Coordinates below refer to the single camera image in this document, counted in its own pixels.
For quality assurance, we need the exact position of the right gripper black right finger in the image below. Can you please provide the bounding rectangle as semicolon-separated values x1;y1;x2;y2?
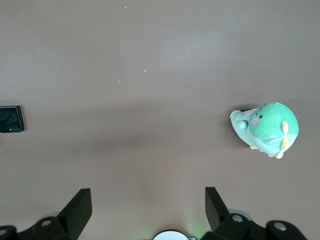
202;186;307;240

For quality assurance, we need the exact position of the black flip phone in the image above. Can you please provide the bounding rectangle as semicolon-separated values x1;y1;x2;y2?
0;105;26;134

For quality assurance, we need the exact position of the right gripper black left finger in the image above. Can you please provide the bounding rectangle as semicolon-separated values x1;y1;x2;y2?
0;188;93;240

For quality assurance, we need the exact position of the green plush dinosaur toy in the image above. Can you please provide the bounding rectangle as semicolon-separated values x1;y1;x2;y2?
229;101;300;160

